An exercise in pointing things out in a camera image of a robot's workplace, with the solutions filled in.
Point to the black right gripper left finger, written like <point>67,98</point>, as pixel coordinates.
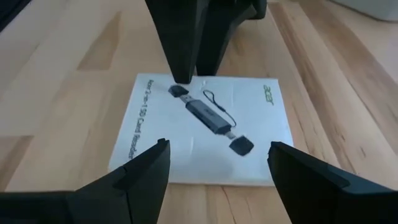
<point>93,202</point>

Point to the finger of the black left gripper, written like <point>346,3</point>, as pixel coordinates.
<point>220,34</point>
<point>180,37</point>

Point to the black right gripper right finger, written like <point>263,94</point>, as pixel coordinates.
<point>326,199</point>

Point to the white green Acer box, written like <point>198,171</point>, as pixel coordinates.
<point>192,155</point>

